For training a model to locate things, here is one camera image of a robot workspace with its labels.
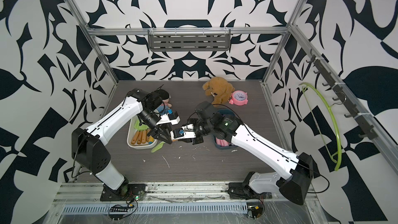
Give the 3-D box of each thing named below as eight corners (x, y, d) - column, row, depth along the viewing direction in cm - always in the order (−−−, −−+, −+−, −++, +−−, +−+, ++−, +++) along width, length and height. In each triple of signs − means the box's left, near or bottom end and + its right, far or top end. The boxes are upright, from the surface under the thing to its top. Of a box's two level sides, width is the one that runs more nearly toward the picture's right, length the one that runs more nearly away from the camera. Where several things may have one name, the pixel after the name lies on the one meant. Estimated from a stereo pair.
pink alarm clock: (229, 105, 109) (230, 101, 105) (228, 94, 115) (228, 90, 112) (247, 105, 109) (249, 101, 105) (245, 94, 115) (246, 90, 112)
